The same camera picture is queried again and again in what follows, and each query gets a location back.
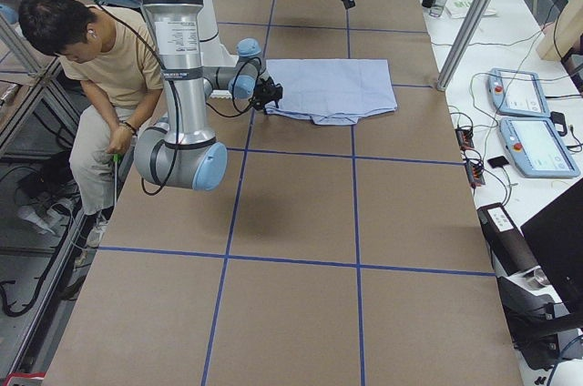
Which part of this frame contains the blue striped button shirt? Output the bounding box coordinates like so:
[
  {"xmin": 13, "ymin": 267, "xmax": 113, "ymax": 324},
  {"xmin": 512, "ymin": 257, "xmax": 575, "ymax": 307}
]
[{"xmin": 265, "ymin": 58, "xmax": 398, "ymax": 126}]

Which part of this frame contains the seated person beige shirt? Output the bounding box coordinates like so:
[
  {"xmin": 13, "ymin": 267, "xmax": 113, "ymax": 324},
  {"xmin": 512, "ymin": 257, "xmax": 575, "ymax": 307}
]
[{"xmin": 18, "ymin": 0, "xmax": 163, "ymax": 248}]

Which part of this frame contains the upper teach pendant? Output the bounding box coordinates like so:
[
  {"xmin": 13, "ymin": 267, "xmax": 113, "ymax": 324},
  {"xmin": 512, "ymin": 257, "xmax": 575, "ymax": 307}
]
[{"xmin": 486, "ymin": 67, "xmax": 550, "ymax": 118}]

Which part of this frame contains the teach pendant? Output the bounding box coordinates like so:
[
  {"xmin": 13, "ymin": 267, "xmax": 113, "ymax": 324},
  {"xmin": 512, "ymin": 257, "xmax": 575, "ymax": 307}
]
[
  {"xmin": 499, "ymin": 117, "xmax": 580, "ymax": 178},
  {"xmin": 486, "ymin": 67, "xmax": 550, "ymax": 118}
]

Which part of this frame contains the lower teach pendant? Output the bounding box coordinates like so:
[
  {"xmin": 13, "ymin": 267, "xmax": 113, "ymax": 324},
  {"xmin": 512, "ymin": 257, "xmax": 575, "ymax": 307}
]
[{"xmin": 499, "ymin": 117, "xmax": 580, "ymax": 178}]

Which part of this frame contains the black monitor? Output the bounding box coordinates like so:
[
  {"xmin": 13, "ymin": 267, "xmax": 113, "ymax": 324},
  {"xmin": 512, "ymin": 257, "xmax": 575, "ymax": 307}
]
[{"xmin": 521, "ymin": 181, "xmax": 582, "ymax": 312}]

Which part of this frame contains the green handled grabber tool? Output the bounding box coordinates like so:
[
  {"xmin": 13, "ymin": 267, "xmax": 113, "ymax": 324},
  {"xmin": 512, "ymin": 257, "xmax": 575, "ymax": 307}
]
[{"xmin": 109, "ymin": 154, "xmax": 123, "ymax": 217}]

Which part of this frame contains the aluminium frame post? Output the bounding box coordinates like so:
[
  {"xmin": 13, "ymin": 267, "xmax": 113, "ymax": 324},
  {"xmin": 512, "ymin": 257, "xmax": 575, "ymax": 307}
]
[{"xmin": 435, "ymin": 0, "xmax": 491, "ymax": 92}]

